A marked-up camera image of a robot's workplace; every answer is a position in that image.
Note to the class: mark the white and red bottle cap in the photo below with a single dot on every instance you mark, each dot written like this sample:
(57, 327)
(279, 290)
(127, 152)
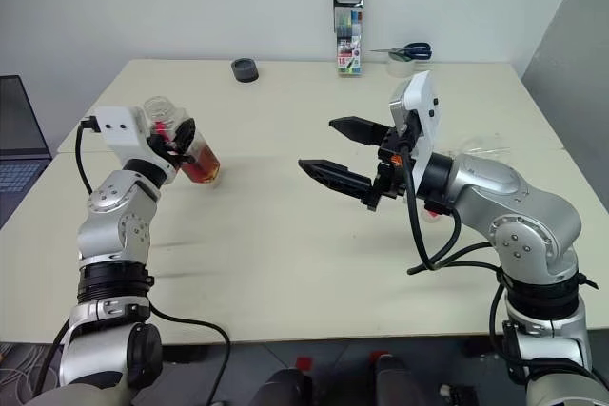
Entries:
(432, 211)

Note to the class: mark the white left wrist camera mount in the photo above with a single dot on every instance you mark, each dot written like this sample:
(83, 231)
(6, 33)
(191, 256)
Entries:
(116, 125)

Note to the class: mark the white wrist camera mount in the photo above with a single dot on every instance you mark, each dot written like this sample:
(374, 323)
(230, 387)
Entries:
(116, 125)
(423, 92)

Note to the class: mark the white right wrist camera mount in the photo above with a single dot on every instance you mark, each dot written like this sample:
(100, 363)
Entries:
(423, 92)

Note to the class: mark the black round lid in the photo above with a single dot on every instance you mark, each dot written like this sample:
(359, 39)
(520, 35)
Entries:
(245, 70)

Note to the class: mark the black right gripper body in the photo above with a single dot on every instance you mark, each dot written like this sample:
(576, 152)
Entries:
(392, 173)

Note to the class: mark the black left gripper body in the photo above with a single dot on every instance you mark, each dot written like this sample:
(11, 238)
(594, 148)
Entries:
(166, 149)

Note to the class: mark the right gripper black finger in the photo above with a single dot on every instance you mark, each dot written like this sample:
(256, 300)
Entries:
(338, 175)
(361, 131)

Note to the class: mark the pack of coloured markers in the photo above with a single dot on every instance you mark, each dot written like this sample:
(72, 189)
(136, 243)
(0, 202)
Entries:
(348, 35)

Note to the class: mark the dark rounded shape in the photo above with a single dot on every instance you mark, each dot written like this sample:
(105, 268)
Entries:
(280, 389)
(397, 380)

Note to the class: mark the plastic jar with red contents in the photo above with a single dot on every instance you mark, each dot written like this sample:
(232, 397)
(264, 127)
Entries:
(204, 166)

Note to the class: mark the red floor tape piece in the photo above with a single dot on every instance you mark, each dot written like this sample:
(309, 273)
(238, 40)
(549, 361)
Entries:
(377, 356)
(303, 363)

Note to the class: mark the small black white device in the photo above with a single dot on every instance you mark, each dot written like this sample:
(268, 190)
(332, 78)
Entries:
(457, 395)

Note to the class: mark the dark grey laptop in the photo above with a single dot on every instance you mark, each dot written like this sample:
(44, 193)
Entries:
(21, 149)

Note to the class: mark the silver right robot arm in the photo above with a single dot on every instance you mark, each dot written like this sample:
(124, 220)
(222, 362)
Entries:
(523, 206)

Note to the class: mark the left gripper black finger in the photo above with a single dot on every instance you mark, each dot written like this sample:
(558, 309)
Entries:
(185, 135)

